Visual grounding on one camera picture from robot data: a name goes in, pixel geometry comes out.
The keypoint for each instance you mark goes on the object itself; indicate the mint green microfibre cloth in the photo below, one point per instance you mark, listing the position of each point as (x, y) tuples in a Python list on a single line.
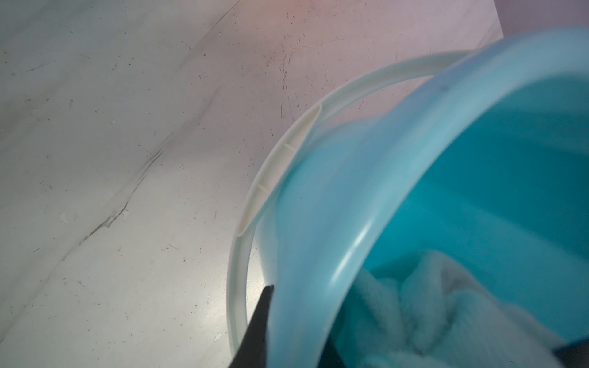
[(427, 310)]

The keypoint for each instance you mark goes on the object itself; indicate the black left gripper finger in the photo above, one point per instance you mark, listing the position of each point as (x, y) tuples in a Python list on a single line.
[(252, 352)]

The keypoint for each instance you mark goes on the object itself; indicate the teal bucket being wiped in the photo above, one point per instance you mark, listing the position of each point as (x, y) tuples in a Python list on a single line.
[(480, 155)]

